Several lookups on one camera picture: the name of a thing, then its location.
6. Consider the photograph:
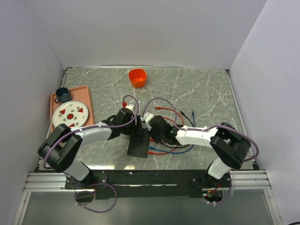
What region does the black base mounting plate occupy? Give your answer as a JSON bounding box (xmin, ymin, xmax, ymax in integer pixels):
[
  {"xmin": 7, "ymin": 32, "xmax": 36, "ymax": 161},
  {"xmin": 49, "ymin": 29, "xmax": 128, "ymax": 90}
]
[{"xmin": 65, "ymin": 170, "xmax": 230, "ymax": 200}]

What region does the black network switch box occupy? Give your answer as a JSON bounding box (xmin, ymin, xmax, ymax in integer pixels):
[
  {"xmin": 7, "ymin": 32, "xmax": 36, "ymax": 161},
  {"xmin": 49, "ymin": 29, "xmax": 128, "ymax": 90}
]
[{"xmin": 127, "ymin": 134, "xmax": 150, "ymax": 158}]

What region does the orange plastic cup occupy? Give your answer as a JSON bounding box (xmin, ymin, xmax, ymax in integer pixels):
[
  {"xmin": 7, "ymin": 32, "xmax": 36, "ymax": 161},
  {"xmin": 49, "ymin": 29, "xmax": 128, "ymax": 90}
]
[{"xmin": 128, "ymin": 68, "xmax": 147, "ymax": 88}]

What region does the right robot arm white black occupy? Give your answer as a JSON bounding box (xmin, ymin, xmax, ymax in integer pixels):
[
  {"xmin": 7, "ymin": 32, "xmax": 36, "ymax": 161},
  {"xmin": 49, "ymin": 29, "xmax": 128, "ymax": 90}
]
[{"xmin": 142, "ymin": 113, "xmax": 251, "ymax": 187}]

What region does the dark blue mug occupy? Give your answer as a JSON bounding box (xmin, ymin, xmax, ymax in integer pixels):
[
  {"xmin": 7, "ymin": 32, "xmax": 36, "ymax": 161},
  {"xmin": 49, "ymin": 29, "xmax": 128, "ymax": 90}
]
[{"xmin": 54, "ymin": 87, "xmax": 71, "ymax": 103}]

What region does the black cable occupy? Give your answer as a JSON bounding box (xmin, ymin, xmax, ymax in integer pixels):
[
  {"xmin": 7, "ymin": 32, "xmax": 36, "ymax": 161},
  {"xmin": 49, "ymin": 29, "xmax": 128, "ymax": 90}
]
[{"xmin": 159, "ymin": 110, "xmax": 195, "ymax": 149}]

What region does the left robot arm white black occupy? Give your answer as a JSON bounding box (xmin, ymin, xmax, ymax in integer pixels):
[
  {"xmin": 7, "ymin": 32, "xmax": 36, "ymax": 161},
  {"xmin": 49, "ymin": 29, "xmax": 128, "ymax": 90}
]
[{"xmin": 38, "ymin": 106, "xmax": 149, "ymax": 188}]

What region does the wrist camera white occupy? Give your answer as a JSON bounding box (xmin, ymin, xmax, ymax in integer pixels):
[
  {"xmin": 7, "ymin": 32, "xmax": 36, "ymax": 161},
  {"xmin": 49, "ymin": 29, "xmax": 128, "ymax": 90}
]
[
  {"xmin": 141, "ymin": 112, "xmax": 154, "ymax": 130},
  {"xmin": 125, "ymin": 104, "xmax": 135, "ymax": 112}
]

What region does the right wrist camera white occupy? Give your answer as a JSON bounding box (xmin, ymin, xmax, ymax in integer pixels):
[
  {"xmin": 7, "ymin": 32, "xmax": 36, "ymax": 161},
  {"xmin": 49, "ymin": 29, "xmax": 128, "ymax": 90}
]
[{"xmin": 141, "ymin": 112, "xmax": 154, "ymax": 130}]

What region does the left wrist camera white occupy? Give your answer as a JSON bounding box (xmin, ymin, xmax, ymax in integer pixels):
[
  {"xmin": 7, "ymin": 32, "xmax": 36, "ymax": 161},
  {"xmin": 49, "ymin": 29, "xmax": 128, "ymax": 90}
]
[{"xmin": 125, "ymin": 104, "xmax": 135, "ymax": 112}]

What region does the pink plastic tray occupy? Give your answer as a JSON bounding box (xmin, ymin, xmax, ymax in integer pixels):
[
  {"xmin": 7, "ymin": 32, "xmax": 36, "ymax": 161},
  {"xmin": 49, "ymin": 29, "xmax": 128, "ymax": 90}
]
[{"xmin": 50, "ymin": 85, "xmax": 95, "ymax": 131}]

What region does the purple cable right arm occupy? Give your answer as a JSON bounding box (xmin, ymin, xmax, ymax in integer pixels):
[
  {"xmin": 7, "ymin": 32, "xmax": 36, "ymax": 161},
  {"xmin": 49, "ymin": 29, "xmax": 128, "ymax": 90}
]
[{"xmin": 142, "ymin": 97, "xmax": 260, "ymax": 204}]

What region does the aluminium frame rail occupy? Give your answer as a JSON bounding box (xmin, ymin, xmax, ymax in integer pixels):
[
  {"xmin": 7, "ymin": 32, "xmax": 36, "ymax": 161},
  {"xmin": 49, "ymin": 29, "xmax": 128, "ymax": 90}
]
[{"xmin": 23, "ymin": 170, "xmax": 271, "ymax": 192}]

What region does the blue ethernet cable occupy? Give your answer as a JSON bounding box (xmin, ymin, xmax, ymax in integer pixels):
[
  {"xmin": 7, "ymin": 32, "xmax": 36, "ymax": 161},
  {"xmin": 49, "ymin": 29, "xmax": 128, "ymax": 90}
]
[{"xmin": 148, "ymin": 109, "xmax": 196, "ymax": 155}]

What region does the white plate watermelon pattern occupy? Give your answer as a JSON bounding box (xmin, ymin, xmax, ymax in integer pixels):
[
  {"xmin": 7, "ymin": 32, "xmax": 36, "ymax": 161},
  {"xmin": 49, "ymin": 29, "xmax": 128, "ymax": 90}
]
[{"xmin": 52, "ymin": 101, "xmax": 90, "ymax": 128}]

